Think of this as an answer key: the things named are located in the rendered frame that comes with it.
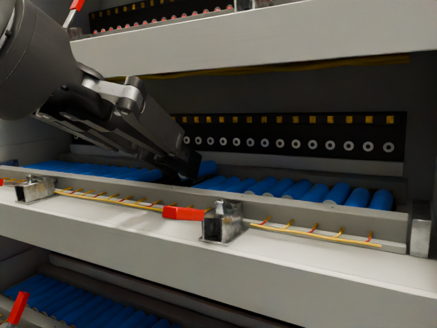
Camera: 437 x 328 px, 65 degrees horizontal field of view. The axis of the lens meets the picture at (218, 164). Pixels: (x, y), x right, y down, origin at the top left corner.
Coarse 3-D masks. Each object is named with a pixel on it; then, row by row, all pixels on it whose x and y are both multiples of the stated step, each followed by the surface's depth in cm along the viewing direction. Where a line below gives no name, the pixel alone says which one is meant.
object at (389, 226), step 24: (0, 168) 51; (24, 168) 50; (72, 192) 41; (96, 192) 41; (120, 192) 39; (144, 192) 37; (168, 192) 35; (192, 192) 34; (216, 192) 34; (264, 216) 30; (288, 216) 29; (312, 216) 28; (336, 216) 27; (360, 216) 26; (384, 216) 26; (408, 216) 26; (336, 240) 26; (384, 240) 26
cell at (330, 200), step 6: (336, 186) 36; (342, 186) 35; (348, 186) 36; (330, 192) 34; (336, 192) 33; (342, 192) 34; (348, 192) 35; (324, 198) 32; (330, 198) 32; (336, 198) 32; (342, 198) 33; (342, 204) 32
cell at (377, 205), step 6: (378, 192) 33; (384, 192) 33; (372, 198) 32; (378, 198) 31; (384, 198) 31; (390, 198) 32; (372, 204) 30; (378, 204) 29; (384, 204) 30; (390, 204) 31; (390, 210) 30
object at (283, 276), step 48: (48, 144) 62; (0, 192) 47; (48, 240) 38; (96, 240) 34; (144, 240) 30; (192, 240) 28; (240, 240) 28; (288, 240) 28; (432, 240) 27; (192, 288) 29; (240, 288) 26; (288, 288) 24; (336, 288) 22; (384, 288) 21; (432, 288) 20
